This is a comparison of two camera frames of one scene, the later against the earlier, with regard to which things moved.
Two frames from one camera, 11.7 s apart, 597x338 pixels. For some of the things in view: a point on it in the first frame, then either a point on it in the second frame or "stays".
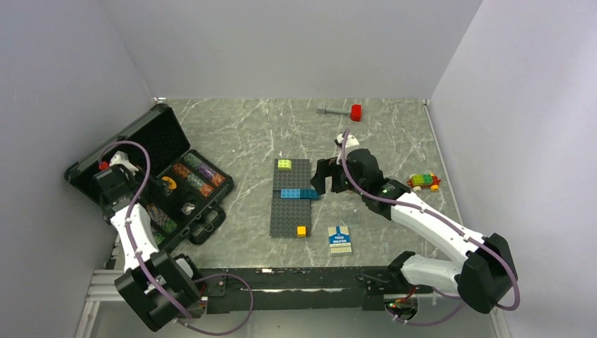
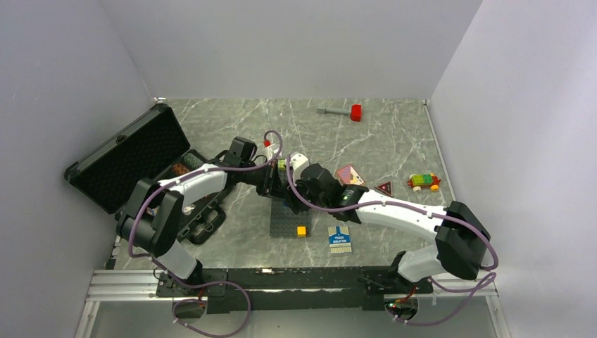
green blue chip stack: x=192 y=160 stays
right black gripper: x=327 y=167 → x=293 y=196
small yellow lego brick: x=301 y=231 stays
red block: x=355 y=113 stays
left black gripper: x=130 y=177 → x=269 y=186
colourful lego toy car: x=417 y=182 stays
